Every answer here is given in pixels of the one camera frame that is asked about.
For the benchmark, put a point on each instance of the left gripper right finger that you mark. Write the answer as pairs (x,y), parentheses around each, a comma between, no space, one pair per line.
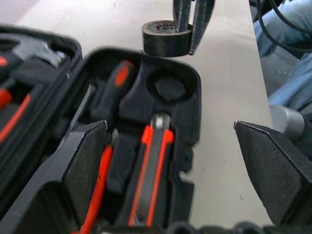
(275,170)

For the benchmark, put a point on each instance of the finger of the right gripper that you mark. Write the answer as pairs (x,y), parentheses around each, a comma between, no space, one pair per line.
(182,12)
(202,19)

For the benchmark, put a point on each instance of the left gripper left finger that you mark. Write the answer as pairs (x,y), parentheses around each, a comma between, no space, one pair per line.
(61,175)

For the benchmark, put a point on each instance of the black electrical tape roll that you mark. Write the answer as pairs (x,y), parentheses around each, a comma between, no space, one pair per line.
(165,44)

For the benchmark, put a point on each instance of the orange voltage tester pen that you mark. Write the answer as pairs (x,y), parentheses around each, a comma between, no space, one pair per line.
(102,170)

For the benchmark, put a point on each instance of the orange black utility knife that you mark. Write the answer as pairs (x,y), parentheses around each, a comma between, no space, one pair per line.
(146,175)

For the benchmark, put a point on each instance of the long black orange screwdriver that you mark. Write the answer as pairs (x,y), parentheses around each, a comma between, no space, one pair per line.
(109,95)

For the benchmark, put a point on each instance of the black tool case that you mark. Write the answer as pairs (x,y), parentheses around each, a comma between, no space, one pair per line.
(170,70)

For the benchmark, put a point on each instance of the silver robot body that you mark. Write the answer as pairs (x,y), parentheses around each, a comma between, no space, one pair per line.
(287,122)

